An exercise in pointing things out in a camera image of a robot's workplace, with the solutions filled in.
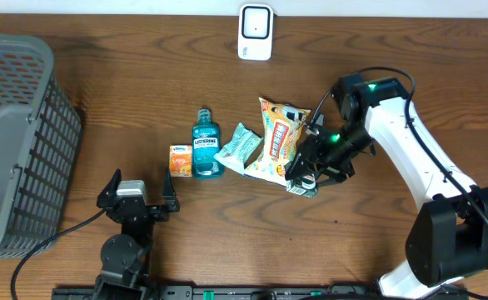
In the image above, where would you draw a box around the black camera cable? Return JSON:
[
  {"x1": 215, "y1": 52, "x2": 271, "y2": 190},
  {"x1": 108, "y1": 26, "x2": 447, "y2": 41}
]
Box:
[
  {"x1": 308, "y1": 66, "x2": 488, "y2": 300},
  {"x1": 9, "y1": 207, "x2": 107, "y2": 300}
]

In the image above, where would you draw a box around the pale green wipes pack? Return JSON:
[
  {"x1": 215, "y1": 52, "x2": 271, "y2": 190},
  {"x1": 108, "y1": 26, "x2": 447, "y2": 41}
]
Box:
[{"x1": 214, "y1": 122, "x2": 263, "y2": 175}]

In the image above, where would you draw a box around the black right camera cable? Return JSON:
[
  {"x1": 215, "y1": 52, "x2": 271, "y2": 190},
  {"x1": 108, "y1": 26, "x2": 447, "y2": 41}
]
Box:
[{"x1": 308, "y1": 66, "x2": 488, "y2": 300}]

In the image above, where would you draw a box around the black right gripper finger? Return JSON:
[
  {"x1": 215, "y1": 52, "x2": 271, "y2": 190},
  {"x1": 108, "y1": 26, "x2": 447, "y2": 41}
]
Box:
[
  {"x1": 285, "y1": 152, "x2": 313, "y2": 181},
  {"x1": 314, "y1": 172, "x2": 347, "y2": 188}
]

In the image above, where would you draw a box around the black left camera cable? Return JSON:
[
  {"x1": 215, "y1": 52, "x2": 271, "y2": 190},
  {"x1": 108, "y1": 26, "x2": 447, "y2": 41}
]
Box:
[{"x1": 9, "y1": 207, "x2": 107, "y2": 300}]

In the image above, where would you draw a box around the white barcode scanner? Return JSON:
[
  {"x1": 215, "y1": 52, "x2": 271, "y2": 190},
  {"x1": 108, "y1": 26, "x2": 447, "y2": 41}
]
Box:
[{"x1": 237, "y1": 3, "x2": 274, "y2": 61}]

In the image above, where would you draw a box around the orange tissue pack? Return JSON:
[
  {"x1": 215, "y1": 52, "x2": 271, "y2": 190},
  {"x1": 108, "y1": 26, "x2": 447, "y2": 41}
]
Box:
[{"x1": 169, "y1": 145, "x2": 192, "y2": 178}]

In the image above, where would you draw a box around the teal plastic bottle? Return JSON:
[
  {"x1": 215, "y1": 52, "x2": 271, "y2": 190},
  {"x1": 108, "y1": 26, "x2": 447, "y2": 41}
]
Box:
[{"x1": 192, "y1": 108, "x2": 224, "y2": 179}]

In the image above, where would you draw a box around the green ointment box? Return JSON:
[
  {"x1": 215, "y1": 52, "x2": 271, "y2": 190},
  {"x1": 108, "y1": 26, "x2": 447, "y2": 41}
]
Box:
[{"x1": 286, "y1": 175, "x2": 318, "y2": 198}]

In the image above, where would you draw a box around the grey plastic mesh basket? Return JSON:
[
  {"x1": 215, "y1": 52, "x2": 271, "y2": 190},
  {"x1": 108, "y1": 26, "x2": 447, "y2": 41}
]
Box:
[{"x1": 0, "y1": 33, "x2": 82, "y2": 259}]

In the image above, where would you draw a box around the yellow snack bag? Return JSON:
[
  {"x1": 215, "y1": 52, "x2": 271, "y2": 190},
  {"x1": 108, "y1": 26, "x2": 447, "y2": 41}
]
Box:
[{"x1": 244, "y1": 97, "x2": 311, "y2": 187}]

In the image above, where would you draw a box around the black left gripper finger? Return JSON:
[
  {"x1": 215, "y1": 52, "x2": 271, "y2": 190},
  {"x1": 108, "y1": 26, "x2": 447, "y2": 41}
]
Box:
[
  {"x1": 162, "y1": 167, "x2": 181, "y2": 213},
  {"x1": 100, "y1": 168, "x2": 122, "y2": 196}
]

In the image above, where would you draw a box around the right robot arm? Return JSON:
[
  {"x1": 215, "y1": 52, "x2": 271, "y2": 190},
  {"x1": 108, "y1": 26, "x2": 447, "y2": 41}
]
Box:
[{"x1": 286, "y1": 68, "x2": 488, "y2": 299}]

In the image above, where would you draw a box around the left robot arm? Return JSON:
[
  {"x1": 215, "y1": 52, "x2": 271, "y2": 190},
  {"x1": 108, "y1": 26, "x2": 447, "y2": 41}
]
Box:
[{"x1": 92, "y1": 169, "x2": 180, "y2": 299}]

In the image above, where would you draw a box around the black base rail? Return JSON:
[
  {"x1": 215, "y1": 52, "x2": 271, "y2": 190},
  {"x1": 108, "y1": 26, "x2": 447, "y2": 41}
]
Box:
[{"x1": 51, "y1": 285, "x2": 379, "y2": 300}]

